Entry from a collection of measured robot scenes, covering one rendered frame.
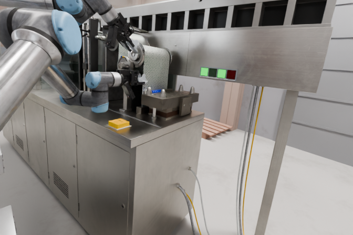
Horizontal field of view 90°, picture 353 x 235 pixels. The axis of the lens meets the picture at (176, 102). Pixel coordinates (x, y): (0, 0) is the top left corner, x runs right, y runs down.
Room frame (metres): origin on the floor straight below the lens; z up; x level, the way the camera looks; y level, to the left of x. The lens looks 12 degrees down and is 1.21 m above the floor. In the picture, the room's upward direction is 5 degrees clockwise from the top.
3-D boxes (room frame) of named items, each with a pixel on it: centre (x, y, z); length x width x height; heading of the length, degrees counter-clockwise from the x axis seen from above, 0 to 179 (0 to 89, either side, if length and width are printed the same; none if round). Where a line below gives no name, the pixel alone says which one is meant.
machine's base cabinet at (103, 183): (1.66, 1.01, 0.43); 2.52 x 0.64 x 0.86; 55
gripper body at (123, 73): (0.96, 0.28, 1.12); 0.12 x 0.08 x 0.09; 145
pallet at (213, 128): (3.47, -0.47, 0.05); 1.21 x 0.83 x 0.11; 44
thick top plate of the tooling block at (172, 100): (1.12, 0.03, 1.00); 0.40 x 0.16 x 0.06; 145
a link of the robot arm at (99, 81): (0.83, 0.37, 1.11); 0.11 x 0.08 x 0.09; 145
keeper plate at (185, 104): (1.08, -0.06, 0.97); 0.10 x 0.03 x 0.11; 145
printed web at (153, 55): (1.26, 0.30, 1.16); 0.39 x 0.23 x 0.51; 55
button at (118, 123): (0.80, 0.27, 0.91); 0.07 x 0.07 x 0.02; 55
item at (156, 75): (1.15, 0.15, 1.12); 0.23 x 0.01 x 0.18; 145
